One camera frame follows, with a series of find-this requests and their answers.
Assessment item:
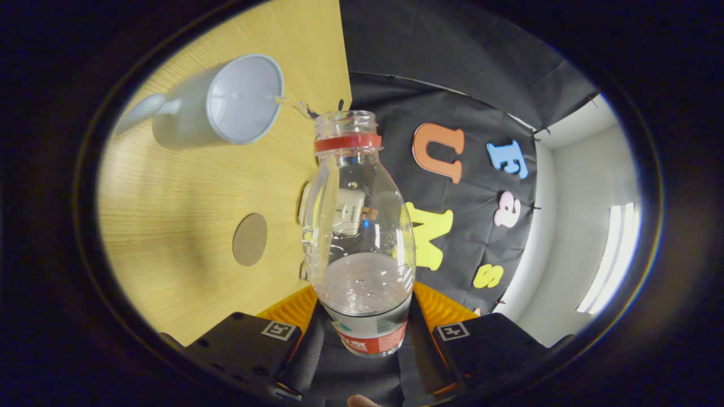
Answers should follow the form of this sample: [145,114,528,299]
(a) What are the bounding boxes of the round brown coaster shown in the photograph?
[232,213,269,267]

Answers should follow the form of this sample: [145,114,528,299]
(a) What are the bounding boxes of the pale grey cup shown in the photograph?
[115,54,285,151]

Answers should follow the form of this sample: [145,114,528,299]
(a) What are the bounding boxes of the wooden table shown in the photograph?
[97,0,352,347]

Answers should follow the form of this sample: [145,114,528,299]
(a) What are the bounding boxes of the clear plastic juice bottle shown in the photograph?
[300,110,417,358]

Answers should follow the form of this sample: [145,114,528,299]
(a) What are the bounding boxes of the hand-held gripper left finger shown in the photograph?
[182,285,326,399]

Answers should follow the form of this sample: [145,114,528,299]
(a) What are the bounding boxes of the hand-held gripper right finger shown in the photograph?
[404,281,550,396]

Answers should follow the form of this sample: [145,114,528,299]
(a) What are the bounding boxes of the white toaster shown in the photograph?
[298,181,368,238]

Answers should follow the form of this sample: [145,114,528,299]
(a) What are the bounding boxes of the black backdrop cloth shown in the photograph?
[305,0,600,407]

